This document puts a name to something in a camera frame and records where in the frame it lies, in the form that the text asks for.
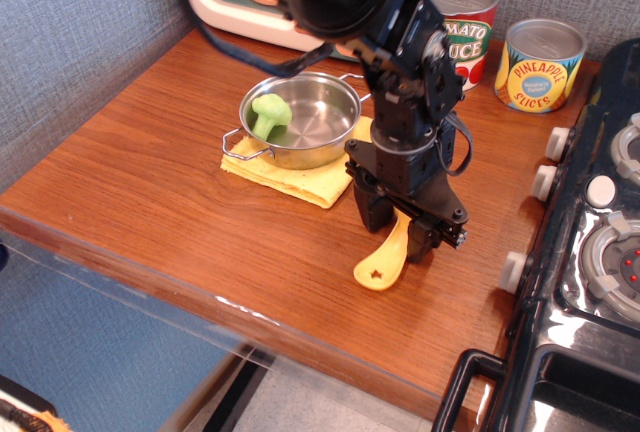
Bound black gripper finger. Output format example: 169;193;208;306
354;176;394;232
407;217;442;263

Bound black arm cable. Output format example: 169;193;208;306
164;0;336;78

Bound yellow folded cloth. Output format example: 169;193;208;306
220;127;352;209

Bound white stove knob middle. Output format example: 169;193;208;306
531;165;557;202

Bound orange plush object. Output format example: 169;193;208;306
1;409;71;432

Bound yellow toy dish brush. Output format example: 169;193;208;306
353;209;411;291

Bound tomato sauce can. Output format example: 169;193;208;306
431;0;499;91

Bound white stove knob upper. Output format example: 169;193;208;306
545;127;571;163

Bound pineapple slices can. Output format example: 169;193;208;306
494;18;587;114

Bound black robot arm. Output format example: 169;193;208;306
278;0;469;262

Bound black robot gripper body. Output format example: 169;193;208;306
343;124;471;251

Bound green toy broccoli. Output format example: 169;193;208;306
251;93;293;141

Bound white stove knob lower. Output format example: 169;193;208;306
499;251;527;294

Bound stainless steel pot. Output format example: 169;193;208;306
222;72;371;170

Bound white stove knob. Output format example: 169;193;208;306
545;127;571;163
531;165;557;202
499;251;527;294

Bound black toy stove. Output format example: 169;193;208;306
433;39;639;431

